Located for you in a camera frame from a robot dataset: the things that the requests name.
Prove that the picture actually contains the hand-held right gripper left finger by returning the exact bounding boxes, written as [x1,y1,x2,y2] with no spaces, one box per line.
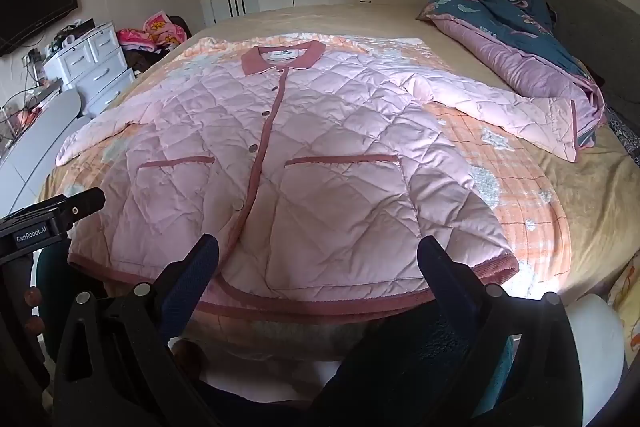
[52,233,221,427]

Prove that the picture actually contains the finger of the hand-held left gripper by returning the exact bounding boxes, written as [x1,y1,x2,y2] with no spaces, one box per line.
[59,188,106,226]

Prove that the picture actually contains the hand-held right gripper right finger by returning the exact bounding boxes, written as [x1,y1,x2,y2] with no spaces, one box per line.
[417,236,588,427]

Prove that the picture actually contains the pink quilted duvet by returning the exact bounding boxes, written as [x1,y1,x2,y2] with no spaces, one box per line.
[55,39,583,308]

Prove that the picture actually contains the dark clothes pile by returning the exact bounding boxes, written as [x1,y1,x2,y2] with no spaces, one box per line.
[122,42,171,74]

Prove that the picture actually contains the person's left hand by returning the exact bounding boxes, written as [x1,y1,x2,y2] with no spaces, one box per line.
[24,286,45,338]

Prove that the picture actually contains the white oval board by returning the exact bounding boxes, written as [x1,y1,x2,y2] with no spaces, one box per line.
[0,87,83,178]
[0,117,93,218]

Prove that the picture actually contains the person's teal clothing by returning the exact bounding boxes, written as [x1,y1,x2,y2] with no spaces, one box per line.
[34,247,73,358]

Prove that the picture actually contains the orange checked blanket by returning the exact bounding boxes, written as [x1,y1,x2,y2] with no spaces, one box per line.
[65,34,573,358]

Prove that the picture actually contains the cluttered grey desk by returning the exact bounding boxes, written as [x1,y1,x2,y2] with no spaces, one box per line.
[0,77,63,122]

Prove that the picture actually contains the white drawer chest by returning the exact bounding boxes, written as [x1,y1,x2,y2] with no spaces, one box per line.
[42,22,136,118]

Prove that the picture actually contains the bed with tan sheet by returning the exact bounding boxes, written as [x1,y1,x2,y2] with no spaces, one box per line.
[37,4,640,298]

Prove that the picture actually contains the white round object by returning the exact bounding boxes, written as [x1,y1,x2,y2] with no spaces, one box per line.
[567,294,629,423]

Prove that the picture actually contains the black box on chest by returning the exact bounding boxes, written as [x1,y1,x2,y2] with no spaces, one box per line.
[54,20,96,48]

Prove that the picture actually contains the yellow printed cloth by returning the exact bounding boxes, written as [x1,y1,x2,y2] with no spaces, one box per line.
[607,249,640,353]

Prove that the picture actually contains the pink cartoon blanket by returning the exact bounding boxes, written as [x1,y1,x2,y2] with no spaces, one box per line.
[117,11,189,52]

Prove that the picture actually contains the black television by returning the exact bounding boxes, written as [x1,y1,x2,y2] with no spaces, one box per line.
[0,0,79,58]

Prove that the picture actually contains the dark patterned cloth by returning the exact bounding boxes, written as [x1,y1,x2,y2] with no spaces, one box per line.
[605,107,640,168]

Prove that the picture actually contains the blue floral quilt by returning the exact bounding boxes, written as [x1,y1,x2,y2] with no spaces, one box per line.
[417,0,608,152]

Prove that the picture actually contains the grey padded headboard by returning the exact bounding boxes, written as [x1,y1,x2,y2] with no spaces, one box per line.
[487,0,640,108]

